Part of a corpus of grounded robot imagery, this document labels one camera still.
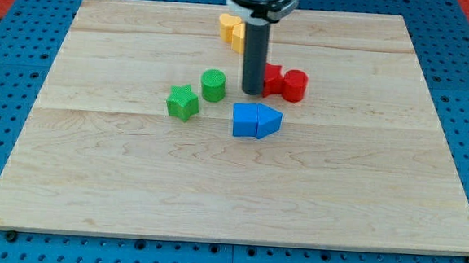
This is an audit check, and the yellow heart block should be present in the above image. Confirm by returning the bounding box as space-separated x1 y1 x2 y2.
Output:
218 13 242 43

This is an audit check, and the blue cube block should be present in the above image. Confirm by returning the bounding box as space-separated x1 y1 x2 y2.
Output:
233 103 258 137

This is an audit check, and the blue triangle block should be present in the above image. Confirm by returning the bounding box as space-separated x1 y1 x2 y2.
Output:
256 103 283 139

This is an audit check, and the green cylinder block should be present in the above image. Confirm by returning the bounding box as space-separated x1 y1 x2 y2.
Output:
201 69 226 103

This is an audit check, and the green star block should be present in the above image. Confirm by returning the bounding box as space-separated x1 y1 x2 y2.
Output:
166 84 199 122

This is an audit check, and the red star block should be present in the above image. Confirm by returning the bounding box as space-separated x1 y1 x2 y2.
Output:
262 63 283 98

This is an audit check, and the red cylinder block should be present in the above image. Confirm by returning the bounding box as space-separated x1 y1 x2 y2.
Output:
282 70 309 103

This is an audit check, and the light wooden board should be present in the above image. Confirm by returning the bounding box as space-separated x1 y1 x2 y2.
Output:
0 0 469 256

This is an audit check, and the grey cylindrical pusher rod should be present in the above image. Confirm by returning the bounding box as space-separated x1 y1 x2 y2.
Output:
241 24 270 95

